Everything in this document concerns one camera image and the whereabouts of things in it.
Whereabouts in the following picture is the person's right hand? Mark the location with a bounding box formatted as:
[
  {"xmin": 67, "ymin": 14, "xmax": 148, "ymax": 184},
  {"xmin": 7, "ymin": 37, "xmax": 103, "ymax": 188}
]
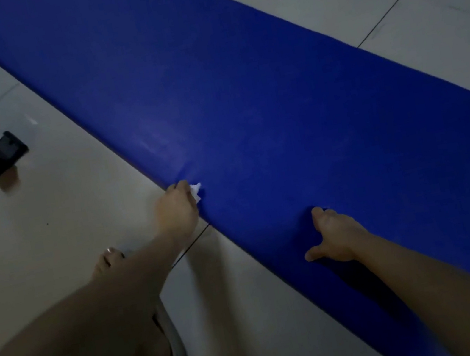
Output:
[{"xmin": 296, "ymin": 198, "xmax": 375, "ymax": 270}]

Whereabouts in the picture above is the person's left forearm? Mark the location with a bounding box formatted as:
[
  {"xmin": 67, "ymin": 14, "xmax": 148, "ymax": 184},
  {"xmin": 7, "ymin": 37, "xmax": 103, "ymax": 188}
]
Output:
[{"xmin": 0, "ymin": 232, "xmax": 213, "ymax": 356}]

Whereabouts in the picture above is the person's bare foot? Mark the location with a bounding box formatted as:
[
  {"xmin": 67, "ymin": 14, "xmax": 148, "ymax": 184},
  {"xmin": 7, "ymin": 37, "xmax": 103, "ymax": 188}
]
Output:
[{"xmin": 75, "ymin": 239, "xmax": 177, "ymax": 356}]

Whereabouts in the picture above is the person's right forearm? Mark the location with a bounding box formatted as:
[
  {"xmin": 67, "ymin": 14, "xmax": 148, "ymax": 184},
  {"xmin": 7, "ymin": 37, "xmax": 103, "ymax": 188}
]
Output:
[{"xmin": 351, "ymin": 217, "xmax": 470, "ymax": 356}]

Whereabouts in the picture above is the person's left hand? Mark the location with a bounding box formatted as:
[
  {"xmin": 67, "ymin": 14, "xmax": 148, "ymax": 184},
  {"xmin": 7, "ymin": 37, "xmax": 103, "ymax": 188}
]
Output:
[{"xmin": 148, "ymin": 178, "xmax": 205, "ymax": 245}]

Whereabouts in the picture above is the blue yoga mat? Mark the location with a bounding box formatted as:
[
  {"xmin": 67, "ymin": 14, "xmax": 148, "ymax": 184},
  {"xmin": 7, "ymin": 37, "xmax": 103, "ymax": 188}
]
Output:
[{"xmin": 0, "ymin": 0, "xmax": 470, "ymax": 356}]

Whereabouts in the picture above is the white tissue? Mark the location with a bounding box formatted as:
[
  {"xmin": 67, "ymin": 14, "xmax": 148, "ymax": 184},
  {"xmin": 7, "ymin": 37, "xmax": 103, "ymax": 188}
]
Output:
[{"xmin": 188, "ymin": 182, "xmax": 205, "ymax": 205}]

